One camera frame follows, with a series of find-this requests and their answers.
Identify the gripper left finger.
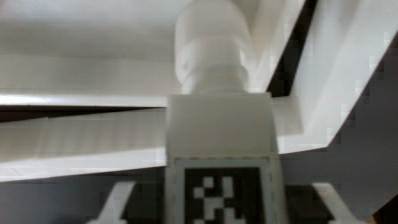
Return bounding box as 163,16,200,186
85,181,168,224

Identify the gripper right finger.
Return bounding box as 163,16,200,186
282,182,369,224

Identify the white square tabletop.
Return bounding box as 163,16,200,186
0,0,193,107

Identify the white L-shaped fence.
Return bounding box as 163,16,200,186
0,0,398,182

